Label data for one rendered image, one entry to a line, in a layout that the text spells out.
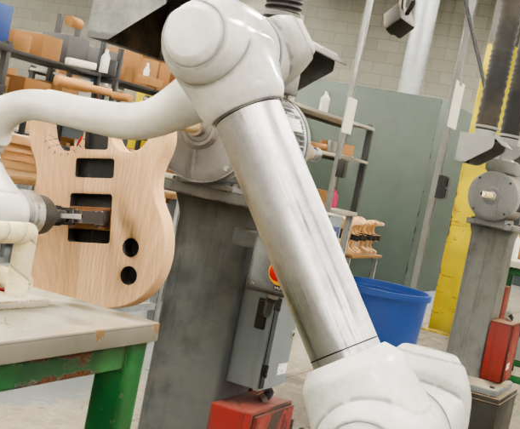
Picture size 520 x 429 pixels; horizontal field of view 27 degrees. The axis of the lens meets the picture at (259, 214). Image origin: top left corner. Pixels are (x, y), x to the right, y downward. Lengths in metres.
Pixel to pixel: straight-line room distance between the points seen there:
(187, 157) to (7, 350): 1.18
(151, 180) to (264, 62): 0.69
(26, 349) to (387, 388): 0.47
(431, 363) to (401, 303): 3.39
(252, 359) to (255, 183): 1.15
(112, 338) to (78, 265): 0.68
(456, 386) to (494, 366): 4.08
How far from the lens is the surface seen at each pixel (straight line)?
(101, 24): 2.27
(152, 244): 2.13
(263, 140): 1.49
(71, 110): 1.84
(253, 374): 2.59
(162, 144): 2.14
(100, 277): 2.19
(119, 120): 1.79
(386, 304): 4.98
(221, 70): 1.48
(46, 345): 1.41
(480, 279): 5.71
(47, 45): 9.79
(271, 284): 2.33
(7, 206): 1.90
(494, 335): 5.68
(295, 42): 1.66
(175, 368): 2.64
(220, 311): 2.58
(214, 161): 2.42
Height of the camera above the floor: 1.21
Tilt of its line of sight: 3 degrees down
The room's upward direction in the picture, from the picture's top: 11 degrees clockwise
